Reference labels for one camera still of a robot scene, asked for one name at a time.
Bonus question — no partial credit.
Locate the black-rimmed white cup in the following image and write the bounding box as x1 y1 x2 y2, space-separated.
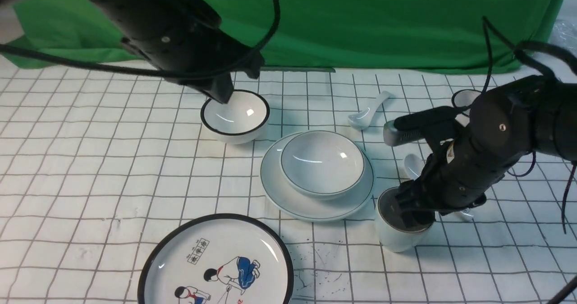
451 89 481 126

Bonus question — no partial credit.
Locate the grey-rimmed white bowl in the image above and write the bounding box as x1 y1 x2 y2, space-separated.
279 130 368 200

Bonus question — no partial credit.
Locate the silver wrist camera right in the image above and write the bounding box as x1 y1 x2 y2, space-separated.
383 106 472 147

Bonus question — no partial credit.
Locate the clear plastic wrap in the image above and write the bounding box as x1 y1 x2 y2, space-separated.
549 18 577 56

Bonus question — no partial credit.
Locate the white spoon with lettering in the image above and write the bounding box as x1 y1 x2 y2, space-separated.
403 154 474 221

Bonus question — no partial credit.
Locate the black-rimmed illustrated plate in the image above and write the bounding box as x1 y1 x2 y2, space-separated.
137 213 294 304

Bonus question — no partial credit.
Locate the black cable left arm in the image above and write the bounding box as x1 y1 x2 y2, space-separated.
0 0 281 80

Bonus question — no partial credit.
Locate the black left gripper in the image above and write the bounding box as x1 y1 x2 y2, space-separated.
149 33 265 104

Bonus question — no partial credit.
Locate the black-rimmed white bowl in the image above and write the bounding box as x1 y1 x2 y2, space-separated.
200 90 271 144

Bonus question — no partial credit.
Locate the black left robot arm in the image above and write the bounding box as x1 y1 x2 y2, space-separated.
1 0 280 104

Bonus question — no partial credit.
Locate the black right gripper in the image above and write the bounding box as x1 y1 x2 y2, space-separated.
395 135 532 229

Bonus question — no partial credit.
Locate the grey-rimmed white plate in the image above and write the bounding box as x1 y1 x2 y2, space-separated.
260 133 374 222

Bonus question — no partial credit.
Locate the green backdrop cloth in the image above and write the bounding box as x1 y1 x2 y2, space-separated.
0 0 564 74

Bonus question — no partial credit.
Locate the white grid tablecloth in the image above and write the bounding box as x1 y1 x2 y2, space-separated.
0 65 576 304

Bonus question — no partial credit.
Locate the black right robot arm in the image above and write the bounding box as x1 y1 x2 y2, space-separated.
380 75 577 231

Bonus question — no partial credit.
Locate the grey-rimmed white cup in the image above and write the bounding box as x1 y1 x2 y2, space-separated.
374 187 434 253

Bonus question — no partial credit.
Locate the plain white ceramic spoon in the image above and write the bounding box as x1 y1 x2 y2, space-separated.
348 92 392 131

